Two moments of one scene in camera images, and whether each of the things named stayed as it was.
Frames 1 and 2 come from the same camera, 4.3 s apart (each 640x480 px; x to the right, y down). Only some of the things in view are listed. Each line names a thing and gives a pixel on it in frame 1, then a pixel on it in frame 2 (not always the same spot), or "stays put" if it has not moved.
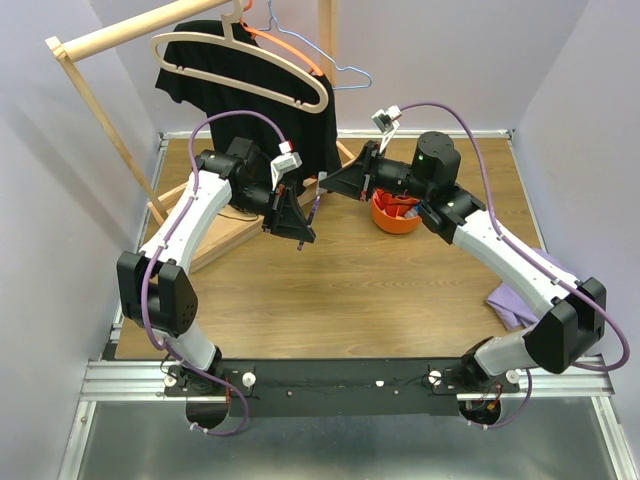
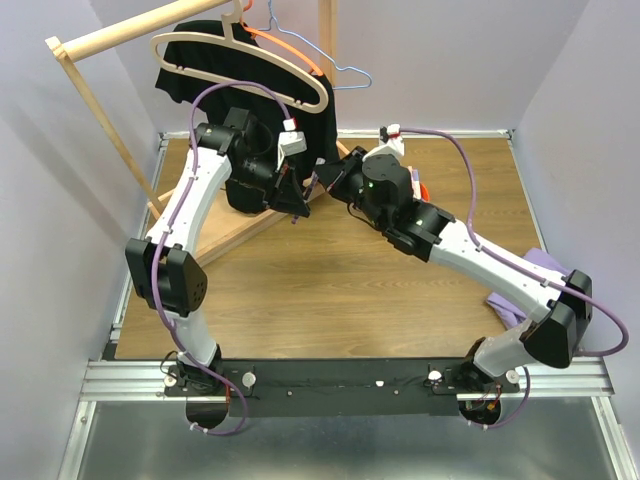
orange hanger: x=314 y=70 stays put
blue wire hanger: x=273 y=18 stays put
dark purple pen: x=309 y=220 -> x=307 y=193
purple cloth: x=509 y=307 stays put
